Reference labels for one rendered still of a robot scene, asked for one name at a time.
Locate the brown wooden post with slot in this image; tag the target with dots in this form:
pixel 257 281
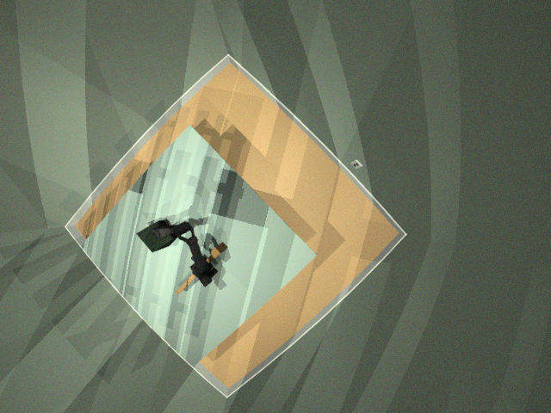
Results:
pixel 218 250

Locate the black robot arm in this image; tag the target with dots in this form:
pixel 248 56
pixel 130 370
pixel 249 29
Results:
pixel 200 268

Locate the wooden board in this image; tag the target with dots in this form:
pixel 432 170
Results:
pixel 191 278

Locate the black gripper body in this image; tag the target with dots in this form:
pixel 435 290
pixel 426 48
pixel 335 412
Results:
pixel 212 272

